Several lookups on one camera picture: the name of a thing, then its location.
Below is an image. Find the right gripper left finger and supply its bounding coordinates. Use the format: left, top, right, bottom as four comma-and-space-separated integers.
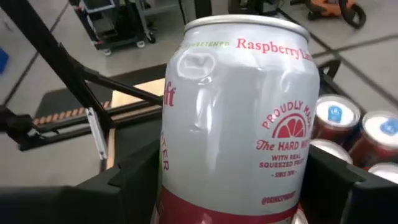
0, 141, 162, 224

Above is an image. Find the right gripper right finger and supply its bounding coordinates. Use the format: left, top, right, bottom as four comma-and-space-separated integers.
299, 144, 398, 224

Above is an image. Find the red soda can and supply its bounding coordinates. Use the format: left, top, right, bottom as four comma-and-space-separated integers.
308, 138, 354, 166

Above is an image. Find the silver blue slim can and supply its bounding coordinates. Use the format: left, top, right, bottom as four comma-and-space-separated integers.
349, 110, 398, 169
310, 94, 362, 146

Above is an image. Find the pink and white can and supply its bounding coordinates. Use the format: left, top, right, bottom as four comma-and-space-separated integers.
150, 14, 321, 224

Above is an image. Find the grey wheeled cart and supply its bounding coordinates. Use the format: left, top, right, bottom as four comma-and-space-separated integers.
70, 0, 156, 57

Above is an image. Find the orange shop vacuum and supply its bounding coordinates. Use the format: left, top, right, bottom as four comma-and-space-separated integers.
304, 0, 358, 18

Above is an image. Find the silver metal bracket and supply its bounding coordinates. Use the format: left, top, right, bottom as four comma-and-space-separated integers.
85, 107, 108, 160

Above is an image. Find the black aluminium table frame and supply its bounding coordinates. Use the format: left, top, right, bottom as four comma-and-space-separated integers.
0, 0, 343, 152

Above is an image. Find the black vacuum hose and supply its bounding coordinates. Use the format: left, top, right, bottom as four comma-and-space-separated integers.
337, 0, 367, 29

